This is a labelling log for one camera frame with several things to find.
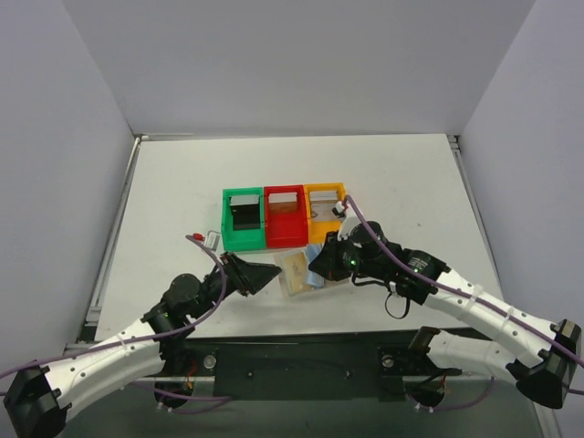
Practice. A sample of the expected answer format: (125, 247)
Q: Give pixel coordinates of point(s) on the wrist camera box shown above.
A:
(348, 219)
(212, 240)

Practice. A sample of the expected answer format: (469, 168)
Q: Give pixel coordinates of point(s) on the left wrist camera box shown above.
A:
(212, 240)

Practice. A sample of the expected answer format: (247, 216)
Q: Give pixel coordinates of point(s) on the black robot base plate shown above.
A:
(317, 367)

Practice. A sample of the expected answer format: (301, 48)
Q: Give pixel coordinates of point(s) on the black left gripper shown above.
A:
(234, 274)

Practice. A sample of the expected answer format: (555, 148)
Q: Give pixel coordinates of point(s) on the gold credit card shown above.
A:
(294, 270)

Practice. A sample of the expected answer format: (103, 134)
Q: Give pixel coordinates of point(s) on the white VIP card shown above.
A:
(322, 212)

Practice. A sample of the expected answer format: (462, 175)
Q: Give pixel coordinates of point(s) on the red plastic bin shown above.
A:
(286, 230)

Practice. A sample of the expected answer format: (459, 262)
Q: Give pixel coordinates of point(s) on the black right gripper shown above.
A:
(336, 255)

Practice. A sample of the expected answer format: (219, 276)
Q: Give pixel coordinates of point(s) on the beige leather card holder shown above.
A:
(329, 283)

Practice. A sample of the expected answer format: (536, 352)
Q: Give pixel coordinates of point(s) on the green plastic bin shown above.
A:
(246, 240)

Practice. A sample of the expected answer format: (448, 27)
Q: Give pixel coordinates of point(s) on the cards in green bin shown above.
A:
(245, 211)

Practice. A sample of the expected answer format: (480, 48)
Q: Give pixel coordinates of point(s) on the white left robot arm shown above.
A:
(44, 396)

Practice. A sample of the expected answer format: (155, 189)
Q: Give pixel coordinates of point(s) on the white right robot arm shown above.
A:
(537, 355)

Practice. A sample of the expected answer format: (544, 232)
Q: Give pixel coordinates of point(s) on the yellow plastic bin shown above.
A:
(317, 230)

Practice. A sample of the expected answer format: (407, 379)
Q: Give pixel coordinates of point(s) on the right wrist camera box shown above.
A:
(348, 219)

